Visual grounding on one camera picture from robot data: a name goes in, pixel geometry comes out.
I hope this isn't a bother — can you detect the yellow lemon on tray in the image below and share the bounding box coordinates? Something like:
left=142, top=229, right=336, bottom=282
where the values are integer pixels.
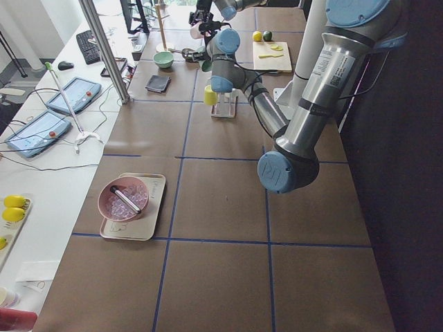
left=2, top=207, right=26, bottom=223
left=0, top=237, right=8, bottom=250
left=3, top=195, right=27, bottom=208

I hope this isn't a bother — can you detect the wooden cutting board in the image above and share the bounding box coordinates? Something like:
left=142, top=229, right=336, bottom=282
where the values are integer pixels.
left=252, top=41, right=292, bottom=73

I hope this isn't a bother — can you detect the blue teach pendant near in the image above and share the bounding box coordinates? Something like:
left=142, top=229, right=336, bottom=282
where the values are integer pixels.
left=5, top=109, right=72, bottom=158

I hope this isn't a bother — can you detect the yellow plastic cup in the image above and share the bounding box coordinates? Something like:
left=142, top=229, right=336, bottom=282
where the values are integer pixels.
left=204, top=85, right=218, bottom=106

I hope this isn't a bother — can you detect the metal scoop handle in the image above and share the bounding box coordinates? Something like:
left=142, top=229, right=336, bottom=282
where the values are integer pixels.
left=110, top=185, right=142, bottom=214

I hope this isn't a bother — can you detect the black keyboard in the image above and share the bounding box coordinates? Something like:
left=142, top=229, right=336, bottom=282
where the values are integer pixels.
left=76, top=30, right=101, bottom=65

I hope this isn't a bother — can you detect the blue teach pendant far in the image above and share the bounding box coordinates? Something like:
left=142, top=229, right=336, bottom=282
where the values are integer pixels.
left=46, top=77, right=102, bottom=116

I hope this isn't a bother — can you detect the beige tray with lemons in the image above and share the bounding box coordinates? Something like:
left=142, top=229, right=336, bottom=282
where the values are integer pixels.
left=1, top=195, right=32, bottom=268

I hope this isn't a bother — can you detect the dark grey folded cloth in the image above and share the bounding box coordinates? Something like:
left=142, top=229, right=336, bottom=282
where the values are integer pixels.
left=145, top=75, right=171, bottom=93

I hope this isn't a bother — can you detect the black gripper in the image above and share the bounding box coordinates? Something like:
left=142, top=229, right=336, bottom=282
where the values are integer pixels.
left=189, top=0, right=222, bottom=35
left=181, top=48, right=206, bottom=63

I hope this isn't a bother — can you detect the pink plastic cup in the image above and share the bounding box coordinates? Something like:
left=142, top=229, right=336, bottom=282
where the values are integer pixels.
left=190, top=22, right=204, bottom=39

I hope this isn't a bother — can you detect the green bowl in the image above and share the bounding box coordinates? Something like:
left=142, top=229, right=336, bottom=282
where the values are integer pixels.
left=153, top=51, right=174, bottom=68

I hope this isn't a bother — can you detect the black computer mouse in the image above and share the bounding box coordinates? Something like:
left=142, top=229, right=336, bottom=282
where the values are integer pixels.
left=57, top=61, right=74, bottom=71

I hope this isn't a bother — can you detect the pink bowl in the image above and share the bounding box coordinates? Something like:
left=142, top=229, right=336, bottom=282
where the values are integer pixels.
left=98, top=176, right=149, bottom=222

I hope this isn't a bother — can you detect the aluminium frame post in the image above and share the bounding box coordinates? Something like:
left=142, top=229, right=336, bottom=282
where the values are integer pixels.
left=79, top=0, right=130, bottom=104

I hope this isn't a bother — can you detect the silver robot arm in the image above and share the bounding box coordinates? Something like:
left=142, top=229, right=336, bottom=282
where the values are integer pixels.
left=189, top=1, right=409, bottom=193
left=188, top=0, right=267, bottom=38

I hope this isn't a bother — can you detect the blue teach pendant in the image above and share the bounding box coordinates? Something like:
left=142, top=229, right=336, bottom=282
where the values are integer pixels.
left=5, top=109, right=72, bottom=158
left=46, top=77, right=102, bottom=116

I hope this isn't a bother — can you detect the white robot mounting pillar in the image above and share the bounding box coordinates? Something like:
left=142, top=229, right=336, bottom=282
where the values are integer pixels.
left=274, top=0, right=327, bottom=111

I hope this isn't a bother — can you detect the red bottle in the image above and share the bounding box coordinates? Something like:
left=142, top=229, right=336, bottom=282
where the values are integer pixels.
left=1, top=308, right=37, bottom=331

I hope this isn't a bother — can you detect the beige plastic tray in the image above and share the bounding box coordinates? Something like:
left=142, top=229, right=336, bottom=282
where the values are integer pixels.
left=98, top=173, right=166, bottom=241

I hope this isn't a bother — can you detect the white paper cup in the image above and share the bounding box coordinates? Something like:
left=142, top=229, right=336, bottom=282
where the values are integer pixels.
left=0, top=286, right=20, bottom=308

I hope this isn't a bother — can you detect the green avocado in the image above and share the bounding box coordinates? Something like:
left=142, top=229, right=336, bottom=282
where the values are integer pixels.
left=262, top=30, right=273, bottom=42

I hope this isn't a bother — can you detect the wooden mug tree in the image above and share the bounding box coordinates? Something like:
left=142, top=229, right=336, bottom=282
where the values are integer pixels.
left=155, top=4, right=174, bottom=53

